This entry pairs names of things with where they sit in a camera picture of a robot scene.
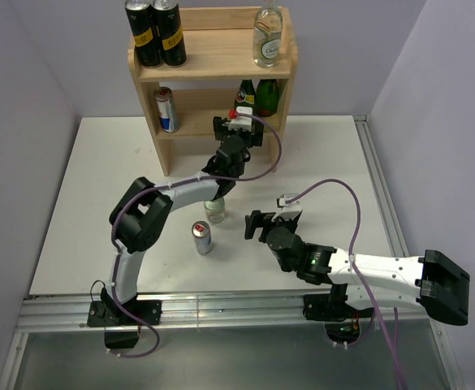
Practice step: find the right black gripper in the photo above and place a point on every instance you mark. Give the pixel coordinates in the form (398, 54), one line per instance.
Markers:
(258, 218)

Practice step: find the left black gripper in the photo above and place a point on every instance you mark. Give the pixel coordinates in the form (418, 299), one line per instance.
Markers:
(253, 140)

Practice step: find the green bottle yellow label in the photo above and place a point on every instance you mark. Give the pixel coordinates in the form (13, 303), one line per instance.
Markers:
(246, 95)

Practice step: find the green glass bottle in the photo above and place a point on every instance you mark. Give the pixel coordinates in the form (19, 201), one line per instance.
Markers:
(267, 97)

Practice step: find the silver can red tab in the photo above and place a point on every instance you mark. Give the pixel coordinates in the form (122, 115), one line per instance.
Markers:
(202, 237)

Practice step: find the blue silver energy can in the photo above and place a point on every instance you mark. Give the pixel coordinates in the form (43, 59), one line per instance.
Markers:
(167, 112)

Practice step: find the clear soda bottle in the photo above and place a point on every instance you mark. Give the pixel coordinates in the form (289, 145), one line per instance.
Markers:
(267, 34)

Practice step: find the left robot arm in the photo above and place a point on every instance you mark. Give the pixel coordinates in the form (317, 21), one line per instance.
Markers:
(140, 216)

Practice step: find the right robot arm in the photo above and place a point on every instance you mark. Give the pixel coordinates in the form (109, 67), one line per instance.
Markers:
(358, 284)

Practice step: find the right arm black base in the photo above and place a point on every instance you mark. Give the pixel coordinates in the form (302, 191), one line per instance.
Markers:
(321, 308)

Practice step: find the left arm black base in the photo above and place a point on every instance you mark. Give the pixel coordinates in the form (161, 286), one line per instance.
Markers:
(101, 316)

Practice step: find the wooden three-tier shelf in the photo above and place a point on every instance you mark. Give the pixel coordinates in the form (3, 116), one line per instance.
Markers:
(219, 47)

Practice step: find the clear bottle green cap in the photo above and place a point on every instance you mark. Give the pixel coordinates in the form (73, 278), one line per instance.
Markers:
(215, 210)

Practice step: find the left black tall can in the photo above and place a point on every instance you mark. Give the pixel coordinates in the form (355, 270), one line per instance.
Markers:
(140, 19)

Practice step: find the black tall can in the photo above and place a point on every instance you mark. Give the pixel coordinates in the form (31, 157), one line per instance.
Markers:
(140, 19)
(170, 30)

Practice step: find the right black tall can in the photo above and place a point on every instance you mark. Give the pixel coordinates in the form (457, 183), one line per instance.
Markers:
(170, 30)

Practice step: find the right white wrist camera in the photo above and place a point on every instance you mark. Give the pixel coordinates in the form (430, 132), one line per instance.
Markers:
(289, 207)

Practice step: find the right aluminium rail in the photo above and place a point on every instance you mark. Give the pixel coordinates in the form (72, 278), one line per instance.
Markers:
(386, 207)

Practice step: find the aluminium rail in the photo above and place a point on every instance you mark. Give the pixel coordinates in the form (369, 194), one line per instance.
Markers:
(386, 207)
(182, 310)

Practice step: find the front aluminium rail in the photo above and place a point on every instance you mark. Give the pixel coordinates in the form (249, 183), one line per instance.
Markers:
(182, 310)

